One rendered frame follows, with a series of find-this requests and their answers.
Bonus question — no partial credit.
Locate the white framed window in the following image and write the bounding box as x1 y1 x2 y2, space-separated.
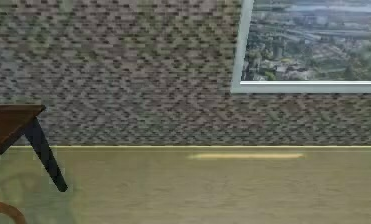
230 0 371 94

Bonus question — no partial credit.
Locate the dark brown wooden table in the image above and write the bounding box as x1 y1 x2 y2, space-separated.
0 104 69 193

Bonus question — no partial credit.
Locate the light brown curved chair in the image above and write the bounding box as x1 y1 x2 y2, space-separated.
0 201 28 224

